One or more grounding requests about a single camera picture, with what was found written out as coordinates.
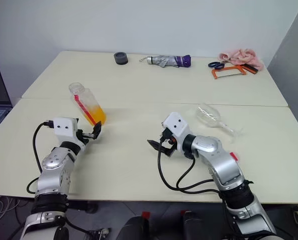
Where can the pink towel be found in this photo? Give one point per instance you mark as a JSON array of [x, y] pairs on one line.
[[241, 56]]

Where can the bottle with orange liquid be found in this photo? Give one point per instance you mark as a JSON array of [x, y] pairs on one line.
[[96, 113]]

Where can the folded silver purple umbrella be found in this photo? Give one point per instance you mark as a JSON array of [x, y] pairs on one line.
[[163, 61]]

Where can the black table frame bracket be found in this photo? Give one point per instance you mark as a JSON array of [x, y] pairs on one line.
[[83, 207]]

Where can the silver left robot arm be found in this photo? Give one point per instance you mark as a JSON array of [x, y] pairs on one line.
[[53, 165]]

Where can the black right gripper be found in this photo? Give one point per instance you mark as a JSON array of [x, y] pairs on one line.
[[167, 138]]

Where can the grey partition panel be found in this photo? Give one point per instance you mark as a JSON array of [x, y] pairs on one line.
[[294, 75]]

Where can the dark blue scissors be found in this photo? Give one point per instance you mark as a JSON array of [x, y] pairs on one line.
[[215, 65]]

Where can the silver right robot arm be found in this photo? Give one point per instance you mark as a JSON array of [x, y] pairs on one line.
[[221, 162]]

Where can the orange hacksaw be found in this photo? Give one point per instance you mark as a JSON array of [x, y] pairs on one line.
[[214, 74]]

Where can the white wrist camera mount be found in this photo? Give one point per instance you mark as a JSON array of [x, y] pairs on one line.
[[177, 125], [63, 126]]

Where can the dark rounded shape red mark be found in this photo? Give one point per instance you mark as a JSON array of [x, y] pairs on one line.
[[196, 227], [133, 227]]

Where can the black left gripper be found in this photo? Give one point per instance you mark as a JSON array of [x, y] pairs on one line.
[[82, 137]]

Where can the clear wine glass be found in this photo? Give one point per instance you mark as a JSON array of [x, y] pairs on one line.
[[209, 116]]

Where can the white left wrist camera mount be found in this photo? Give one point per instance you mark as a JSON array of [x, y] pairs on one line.
[[63, 126]]

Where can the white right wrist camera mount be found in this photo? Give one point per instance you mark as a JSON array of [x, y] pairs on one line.
[[177, 125]]

